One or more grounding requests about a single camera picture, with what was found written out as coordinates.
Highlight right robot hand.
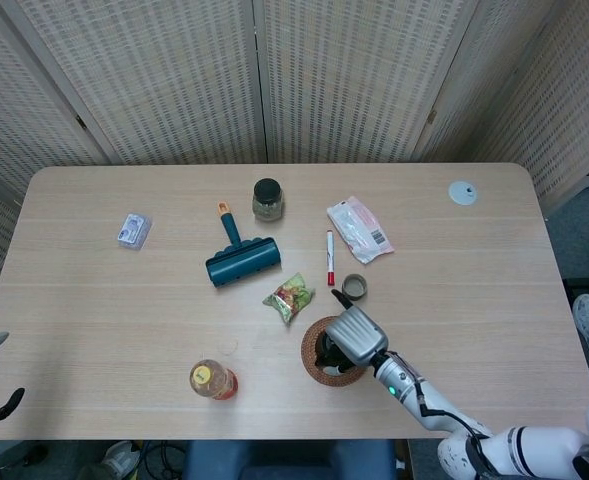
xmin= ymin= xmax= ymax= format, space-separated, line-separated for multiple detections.
xmin=327 ymin=288 xmax=390 ymax=369

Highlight black teapot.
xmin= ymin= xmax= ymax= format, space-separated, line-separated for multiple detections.
xmin=313 ymin=329 xmax=359 ymax=377

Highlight brown woven coaster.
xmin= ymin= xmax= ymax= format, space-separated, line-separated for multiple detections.
xmin=300 ymin=315 xmax=368 ymax=387

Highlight white round table grommet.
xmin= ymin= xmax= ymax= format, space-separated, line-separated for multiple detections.
xmin=447 ymin=180 xmax=479 ymax=206

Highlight green snack bag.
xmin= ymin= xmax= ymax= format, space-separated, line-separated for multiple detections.
xmin=262 ymin=272 xmax=317 ymax=326

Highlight white marker with red cap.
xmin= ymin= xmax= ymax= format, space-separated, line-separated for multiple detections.
xmin=324 ymin=229 xmax=338 ymax=288

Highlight white pink plastic packet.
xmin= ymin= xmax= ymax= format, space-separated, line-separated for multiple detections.
xmin=326 ymin=196 xmax=395 ymax=265

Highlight teal lint roller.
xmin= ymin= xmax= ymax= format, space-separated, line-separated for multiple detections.
xmin=204 ymin=201 xmax=283 ymax=290

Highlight orange drink bottle yellow cap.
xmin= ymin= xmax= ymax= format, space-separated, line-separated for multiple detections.
xmin=189 ymin=359 xmax=239 ymax=401

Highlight grey sneaker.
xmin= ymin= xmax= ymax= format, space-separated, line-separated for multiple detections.
xmin=101 ymin=439 xmax=143 ymax=479

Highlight glass jar with black lid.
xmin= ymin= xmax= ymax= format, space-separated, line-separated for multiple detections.
xmin=251 ymin=178 xmax=285 ymax=223

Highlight small clear plastic box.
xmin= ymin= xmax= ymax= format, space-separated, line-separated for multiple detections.
xmin=116 ymin=213 xmax=154 ymax=250

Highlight woven folding screen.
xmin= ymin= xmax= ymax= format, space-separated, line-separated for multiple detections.
xmin=0 ymin=0 xmax=589 ymax=321

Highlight black floor cables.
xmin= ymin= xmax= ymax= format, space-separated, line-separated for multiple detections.
xmin=138 ymin=439 xmax=185 ymax=480

